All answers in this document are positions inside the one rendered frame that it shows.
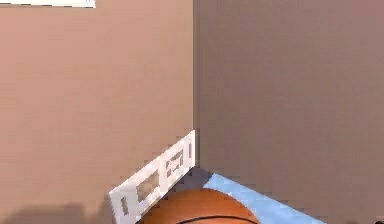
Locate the white bed headboard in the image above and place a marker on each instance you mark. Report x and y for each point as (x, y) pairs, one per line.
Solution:
(150, 186)

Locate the orange basketball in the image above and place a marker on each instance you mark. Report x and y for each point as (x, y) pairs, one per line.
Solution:
(200, 206)

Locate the white window frame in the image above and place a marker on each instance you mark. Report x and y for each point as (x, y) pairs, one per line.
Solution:
(46, 3)

